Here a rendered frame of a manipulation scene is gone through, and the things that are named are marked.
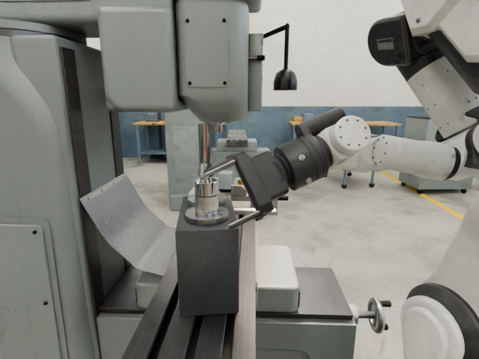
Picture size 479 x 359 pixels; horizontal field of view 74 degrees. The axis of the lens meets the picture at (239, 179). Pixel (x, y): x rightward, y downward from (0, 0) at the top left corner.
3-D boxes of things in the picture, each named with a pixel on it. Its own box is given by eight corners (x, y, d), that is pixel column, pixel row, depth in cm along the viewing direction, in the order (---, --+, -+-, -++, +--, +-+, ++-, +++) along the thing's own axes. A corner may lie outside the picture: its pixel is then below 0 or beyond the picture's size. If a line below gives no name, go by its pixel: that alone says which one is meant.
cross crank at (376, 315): (380, 318, 116) (383, 290, 113) (393, 342, 105) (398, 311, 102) (336, 317, 117) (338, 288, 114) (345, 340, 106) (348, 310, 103)
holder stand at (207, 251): (231, 260, 86) (230, 189, 81) (239, 313, 65) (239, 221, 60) (186, 262, 85) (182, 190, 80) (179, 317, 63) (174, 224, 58)
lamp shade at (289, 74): (301, 90, 95) (302, 68, 93) (279, 90, 92) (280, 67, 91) (289, 90, 101) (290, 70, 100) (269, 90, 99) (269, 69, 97)
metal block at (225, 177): (233, 184, 128) (233, 170, 126) (232, 189, 122) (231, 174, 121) (220, 184, 128) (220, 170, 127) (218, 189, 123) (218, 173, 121)
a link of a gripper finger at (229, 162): (205, 178, 59) (235, 164, 60) (204, 174, 56) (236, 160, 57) (202, 170, 60) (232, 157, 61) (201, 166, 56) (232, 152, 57)
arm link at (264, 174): (259, 219, 61) (312, 194, 63) (266, 214, 52) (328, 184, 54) (231, 162, 63) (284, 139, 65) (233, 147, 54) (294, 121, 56)
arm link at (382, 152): (312, 164, 66) (376, 176, 66) (327, 152, 57) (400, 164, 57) (316, 136, 67) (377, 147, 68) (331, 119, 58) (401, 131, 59)
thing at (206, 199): (207, 205, 68) (207, 181, 67) (223, 211, 65) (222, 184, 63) (190, 211, 65) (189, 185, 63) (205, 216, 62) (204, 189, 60)
